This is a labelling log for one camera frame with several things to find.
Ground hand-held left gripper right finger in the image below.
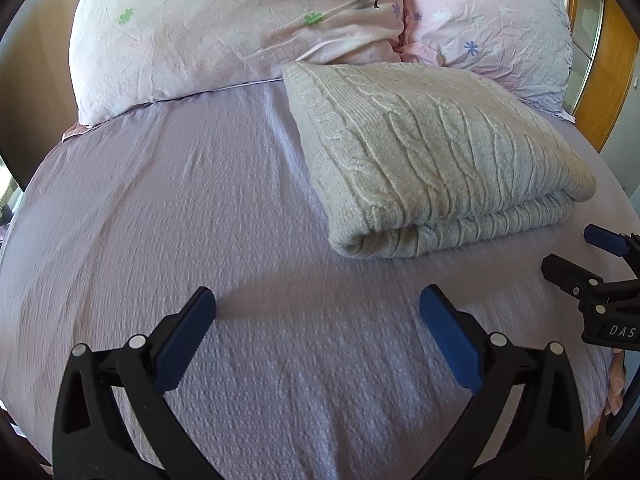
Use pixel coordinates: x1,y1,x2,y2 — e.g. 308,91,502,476
419,284,586,480

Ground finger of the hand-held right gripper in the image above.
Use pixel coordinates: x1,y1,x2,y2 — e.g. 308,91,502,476
541,253,614,312
583,224,640,262

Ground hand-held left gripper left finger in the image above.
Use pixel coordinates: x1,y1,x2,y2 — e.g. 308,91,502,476
52,286,223,480

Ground person's right hand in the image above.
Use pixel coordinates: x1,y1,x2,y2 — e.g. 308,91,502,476
606,350,627,417

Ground lavender bed sheet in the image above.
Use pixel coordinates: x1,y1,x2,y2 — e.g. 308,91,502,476
0,77,640,480

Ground wooden wardrobe with mirror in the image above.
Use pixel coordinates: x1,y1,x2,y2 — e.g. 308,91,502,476
565,0,637,153

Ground pink white flower print pillow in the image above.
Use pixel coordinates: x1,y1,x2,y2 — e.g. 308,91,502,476
398,0,577,123

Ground pink tree print pillow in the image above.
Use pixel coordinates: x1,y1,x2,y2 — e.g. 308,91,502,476
68,0,407,129

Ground cream cable knit blanket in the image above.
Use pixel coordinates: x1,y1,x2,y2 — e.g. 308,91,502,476
282,61,597,260

